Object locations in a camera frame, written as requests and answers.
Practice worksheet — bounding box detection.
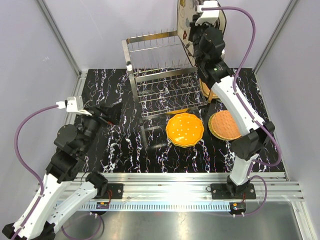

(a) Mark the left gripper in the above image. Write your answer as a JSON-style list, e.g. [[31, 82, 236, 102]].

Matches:
[[78, 101, 124, 155]]

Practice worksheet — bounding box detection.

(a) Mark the cream floral square plate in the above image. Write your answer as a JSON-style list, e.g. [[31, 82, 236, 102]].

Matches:
[[176, 0, 199, 66]]

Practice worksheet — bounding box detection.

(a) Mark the orange rounded-square wicker plate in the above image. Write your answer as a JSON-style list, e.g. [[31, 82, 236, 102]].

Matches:
[[199, 78, 219, 101]]

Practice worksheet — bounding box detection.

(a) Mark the orange ceramic plate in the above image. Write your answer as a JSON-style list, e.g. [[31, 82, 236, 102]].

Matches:
[[165, 112, 205, 141]]

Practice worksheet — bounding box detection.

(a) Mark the round brown wicker plate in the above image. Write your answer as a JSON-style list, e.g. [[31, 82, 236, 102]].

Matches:
[[211, 110, 243, 140]]

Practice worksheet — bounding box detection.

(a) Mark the green ceramic plate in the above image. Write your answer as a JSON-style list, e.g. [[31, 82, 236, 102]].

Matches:
[[169, 138, 200, 148]]

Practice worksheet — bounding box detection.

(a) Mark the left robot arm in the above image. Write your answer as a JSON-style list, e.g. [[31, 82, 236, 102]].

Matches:
[[2, 102, 123, 240]]

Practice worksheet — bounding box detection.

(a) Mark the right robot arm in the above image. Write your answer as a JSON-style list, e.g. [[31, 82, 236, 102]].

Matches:
[[188, 13, 275, 199]]

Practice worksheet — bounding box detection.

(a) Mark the stainless steel dish rack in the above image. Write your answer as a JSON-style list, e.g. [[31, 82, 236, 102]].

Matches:
[[121, 30, 213, 124]]

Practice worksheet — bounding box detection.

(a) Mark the black rimmed square plate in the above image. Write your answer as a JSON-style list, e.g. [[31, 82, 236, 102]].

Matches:
[[214, 9, 227, 35]]

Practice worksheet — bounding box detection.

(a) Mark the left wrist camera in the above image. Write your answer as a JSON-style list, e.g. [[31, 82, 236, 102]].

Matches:
[[56, 96, 92, 116]]

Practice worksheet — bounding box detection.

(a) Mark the aluminium mounting rail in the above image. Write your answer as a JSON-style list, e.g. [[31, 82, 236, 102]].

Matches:
[[33, 171, 305, 201]]

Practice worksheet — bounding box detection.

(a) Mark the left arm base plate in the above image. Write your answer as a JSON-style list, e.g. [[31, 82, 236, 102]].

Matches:
[[101, 183, 124, 200]]

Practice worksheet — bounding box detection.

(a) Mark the slotted cable duct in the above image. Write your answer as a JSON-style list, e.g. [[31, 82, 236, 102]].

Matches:
[[79, 201, 231, 212]]

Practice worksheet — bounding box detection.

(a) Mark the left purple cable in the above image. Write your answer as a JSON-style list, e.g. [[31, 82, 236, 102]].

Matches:
[[9, 104, 105, 240]]

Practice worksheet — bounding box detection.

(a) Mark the purple cable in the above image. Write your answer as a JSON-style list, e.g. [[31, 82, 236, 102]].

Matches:
[[201, 6, 282, 217], [9, 104, 105, 240]]

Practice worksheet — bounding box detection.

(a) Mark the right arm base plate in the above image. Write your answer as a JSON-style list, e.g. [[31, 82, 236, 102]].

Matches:
[[209, 183, 257, 200]]

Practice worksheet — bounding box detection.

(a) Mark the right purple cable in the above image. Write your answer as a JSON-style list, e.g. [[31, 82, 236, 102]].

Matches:
[[201, 6, 282, 217]]

